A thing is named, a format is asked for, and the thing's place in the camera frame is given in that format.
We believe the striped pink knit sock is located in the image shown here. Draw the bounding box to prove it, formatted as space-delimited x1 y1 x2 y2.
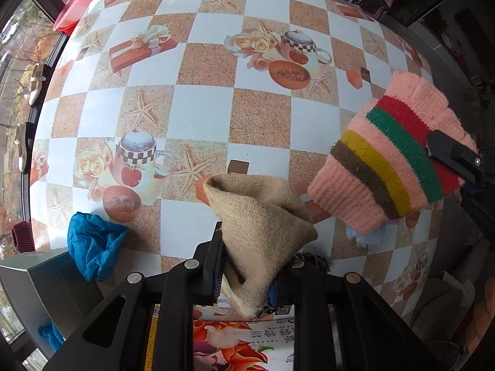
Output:
308 71 476 235

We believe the beige knit sock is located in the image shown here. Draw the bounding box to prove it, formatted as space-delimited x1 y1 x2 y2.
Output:
202 173 318 318

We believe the leopard print scrunchie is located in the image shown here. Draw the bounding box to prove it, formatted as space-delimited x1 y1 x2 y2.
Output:
254 252 330 319

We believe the light blue fluffy cloth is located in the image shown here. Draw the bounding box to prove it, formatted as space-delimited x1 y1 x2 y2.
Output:
346 223 387 248

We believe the white floral package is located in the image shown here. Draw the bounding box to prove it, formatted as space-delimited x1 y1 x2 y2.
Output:
193 301 295 370

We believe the red patterned carton box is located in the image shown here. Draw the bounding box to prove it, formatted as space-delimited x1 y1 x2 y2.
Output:
144 304 160 371

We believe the grey white storage box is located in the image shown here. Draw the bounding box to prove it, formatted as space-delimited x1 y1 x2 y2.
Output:
1 248 103 358

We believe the checkered patterned tablecloth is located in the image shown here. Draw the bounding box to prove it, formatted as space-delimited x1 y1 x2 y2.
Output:
30 0 432 291

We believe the maroon knit slipper upper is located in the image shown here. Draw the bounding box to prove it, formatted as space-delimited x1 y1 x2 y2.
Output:
11 220 36 253

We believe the white shoe near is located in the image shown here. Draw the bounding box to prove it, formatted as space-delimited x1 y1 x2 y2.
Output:
14 122 28 173

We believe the white shoe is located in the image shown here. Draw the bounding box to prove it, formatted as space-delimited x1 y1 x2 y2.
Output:
14 122 28 173
28 63 46 106

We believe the white shoe far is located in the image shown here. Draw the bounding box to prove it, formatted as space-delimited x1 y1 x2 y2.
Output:
28 63 46 106

